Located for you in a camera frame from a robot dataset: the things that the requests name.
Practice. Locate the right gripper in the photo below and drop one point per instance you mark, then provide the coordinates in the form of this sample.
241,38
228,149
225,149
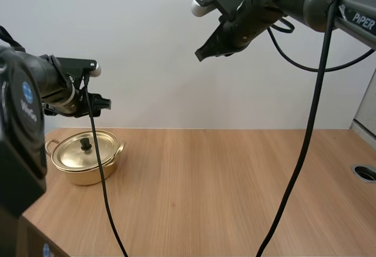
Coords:
249,25

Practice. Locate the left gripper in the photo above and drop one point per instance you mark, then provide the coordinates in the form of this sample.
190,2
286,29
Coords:
69,108

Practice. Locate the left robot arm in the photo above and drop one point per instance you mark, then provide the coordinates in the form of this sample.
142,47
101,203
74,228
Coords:
20,122

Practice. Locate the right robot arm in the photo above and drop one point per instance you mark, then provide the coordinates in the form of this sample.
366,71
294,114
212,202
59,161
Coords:
323,1

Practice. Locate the gold lid with black knob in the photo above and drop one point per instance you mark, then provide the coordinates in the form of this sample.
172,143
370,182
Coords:
76,154

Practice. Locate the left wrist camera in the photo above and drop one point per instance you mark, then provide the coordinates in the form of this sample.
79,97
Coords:
77,63

